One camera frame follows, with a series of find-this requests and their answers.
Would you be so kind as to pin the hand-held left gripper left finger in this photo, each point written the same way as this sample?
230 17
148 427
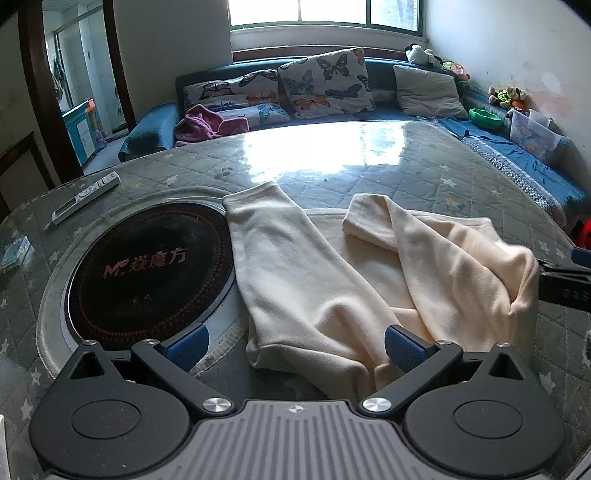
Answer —
187 345

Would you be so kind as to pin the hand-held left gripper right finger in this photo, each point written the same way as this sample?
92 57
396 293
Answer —
404 350

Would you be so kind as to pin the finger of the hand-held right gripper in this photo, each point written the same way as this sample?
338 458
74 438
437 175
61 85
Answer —
561 284

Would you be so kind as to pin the cream pants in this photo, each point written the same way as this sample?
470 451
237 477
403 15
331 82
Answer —
286 277

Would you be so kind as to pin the red plastic stool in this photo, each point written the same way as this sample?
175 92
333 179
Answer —
582 235

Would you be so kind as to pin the black round induction cooktop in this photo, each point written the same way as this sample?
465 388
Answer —
138 277

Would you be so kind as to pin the blue cloth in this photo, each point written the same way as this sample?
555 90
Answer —
508 157

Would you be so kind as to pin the grey quilted star table cover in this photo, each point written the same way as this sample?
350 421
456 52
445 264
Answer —
461 184

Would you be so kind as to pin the clear plastic storage box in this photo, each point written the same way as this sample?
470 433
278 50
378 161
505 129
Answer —
535 134

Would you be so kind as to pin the silver remote control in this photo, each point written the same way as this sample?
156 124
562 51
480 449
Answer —
85 197

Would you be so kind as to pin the green bowl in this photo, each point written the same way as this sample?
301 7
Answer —
485 117

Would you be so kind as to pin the green brown plush toy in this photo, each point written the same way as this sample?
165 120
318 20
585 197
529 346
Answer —
505 97

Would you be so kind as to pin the small blue card packet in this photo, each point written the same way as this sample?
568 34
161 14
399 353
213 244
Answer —
13 254

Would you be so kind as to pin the pink garment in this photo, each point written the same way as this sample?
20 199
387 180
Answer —
203 124

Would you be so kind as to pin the blue sofa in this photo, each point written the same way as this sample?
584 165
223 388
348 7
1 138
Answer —
152 124

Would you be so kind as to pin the grey pillow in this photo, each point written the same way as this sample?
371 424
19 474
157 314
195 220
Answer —
427 90

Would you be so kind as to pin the colourful plush toy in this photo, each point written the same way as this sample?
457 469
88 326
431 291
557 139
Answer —
455 69

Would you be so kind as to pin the flat butterfly print pillow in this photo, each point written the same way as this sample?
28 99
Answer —
263 115

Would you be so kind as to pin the dark wooden shelf cabinet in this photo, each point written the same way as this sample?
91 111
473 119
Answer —
25 161

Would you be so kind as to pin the long butterfly print pillow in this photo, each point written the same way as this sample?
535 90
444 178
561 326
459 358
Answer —
231 87

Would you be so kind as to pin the panda plush toy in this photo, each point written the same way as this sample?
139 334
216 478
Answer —
420 54

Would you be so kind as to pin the large butterfly print pillow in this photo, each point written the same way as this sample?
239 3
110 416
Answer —
325 83

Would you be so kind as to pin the window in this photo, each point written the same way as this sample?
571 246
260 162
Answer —
323 11

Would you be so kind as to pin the dark wooden door frame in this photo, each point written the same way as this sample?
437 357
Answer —
41 92

